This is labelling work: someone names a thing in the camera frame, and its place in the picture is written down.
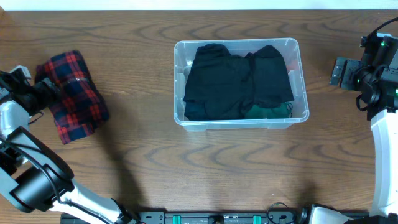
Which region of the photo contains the dark green shirt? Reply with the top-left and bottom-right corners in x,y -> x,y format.
244,102 -> 293,119

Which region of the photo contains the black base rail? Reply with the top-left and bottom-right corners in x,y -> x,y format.
60,210 -> 371,224

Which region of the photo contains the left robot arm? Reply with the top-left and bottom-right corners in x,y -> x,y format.
1,65 -> 141,224

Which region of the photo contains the red navy plaid shirt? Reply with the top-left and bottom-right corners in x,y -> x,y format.
35,50 -> 110,144

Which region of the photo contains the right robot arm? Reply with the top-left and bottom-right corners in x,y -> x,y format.
298,31 -> 397,223

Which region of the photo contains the clear plastic storage bin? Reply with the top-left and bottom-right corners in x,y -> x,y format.
174,37 -> 310,131

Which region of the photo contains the pink printed t-shirt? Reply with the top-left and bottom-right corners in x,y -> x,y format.
286,58 -> 299,72

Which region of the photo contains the black drawstring garment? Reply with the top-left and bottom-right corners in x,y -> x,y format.
183,44 -> 294,121

